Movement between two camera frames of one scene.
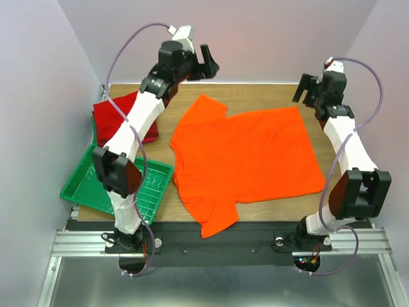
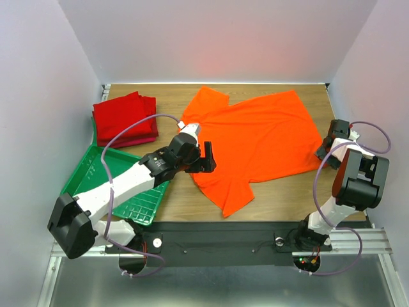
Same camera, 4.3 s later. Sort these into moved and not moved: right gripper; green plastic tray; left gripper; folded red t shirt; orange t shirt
Moved: left gripper; orange t shirt; right gripper
Not moved: green plastic tray; folded red t shirt
